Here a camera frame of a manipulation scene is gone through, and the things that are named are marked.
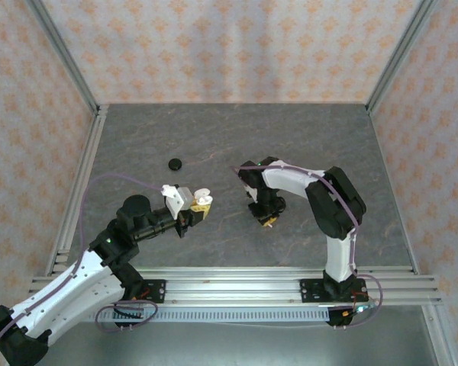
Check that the black earbud charging case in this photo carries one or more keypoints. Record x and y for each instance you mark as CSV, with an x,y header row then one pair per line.
x,y
175,164

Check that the aluminium corner post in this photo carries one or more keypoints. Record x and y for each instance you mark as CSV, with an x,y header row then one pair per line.
x,y
398,57
66,61

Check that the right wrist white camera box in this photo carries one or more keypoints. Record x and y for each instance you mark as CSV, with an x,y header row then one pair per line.
x,y
252,192

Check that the aluminium side rail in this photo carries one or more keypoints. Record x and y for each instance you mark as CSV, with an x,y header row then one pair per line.
x,y
89,152

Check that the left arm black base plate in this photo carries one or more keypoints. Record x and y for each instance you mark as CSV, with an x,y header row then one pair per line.
x,y
158,291

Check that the white earbud charging case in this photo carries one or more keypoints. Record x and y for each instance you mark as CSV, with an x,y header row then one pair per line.
x,y
204,198

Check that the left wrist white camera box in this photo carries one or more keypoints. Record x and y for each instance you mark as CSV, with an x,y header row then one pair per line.
x,y
177,200

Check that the aluminium mounting rail beam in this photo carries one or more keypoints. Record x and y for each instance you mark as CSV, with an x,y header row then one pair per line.
x,y
233,289

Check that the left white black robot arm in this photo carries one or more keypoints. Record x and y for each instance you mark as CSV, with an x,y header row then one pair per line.
x,y
61,289

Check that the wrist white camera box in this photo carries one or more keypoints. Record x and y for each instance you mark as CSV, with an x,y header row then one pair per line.
x,y
177,200
252,192

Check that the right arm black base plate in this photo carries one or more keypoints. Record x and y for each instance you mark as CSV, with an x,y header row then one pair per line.
x,y
309,291

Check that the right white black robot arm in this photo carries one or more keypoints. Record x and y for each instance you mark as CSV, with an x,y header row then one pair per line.
x,y
339,206

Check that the aluminium frame leg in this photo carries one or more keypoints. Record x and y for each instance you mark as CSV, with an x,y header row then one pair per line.
x,y
439,335

